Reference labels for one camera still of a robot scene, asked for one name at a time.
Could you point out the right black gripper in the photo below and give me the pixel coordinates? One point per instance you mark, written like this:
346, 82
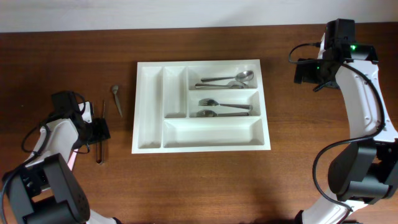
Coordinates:
302, 72

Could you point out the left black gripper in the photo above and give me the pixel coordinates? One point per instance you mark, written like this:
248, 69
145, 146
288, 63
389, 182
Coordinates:
107, 134

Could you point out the pale pink plastic knife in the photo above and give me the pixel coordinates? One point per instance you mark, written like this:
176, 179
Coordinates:
72, 159

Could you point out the small dark steel teaspoon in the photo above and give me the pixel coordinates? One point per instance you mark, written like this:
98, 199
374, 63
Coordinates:
115, 89

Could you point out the large steel spoon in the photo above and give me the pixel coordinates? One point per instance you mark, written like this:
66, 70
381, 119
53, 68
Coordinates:
240, 77
230, 85

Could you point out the steel fork with curved handle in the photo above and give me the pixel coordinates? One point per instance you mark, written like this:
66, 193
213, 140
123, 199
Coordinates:
210, 113

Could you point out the steel fork with wide tines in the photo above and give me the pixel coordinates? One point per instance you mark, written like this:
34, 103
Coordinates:
211, 102

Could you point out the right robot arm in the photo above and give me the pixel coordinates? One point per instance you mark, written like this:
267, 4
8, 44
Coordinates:
353, 173

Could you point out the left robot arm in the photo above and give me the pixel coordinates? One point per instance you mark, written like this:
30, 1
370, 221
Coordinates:
43, 188

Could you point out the white plastic cutlery tray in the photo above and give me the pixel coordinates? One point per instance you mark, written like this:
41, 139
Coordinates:
166, 104

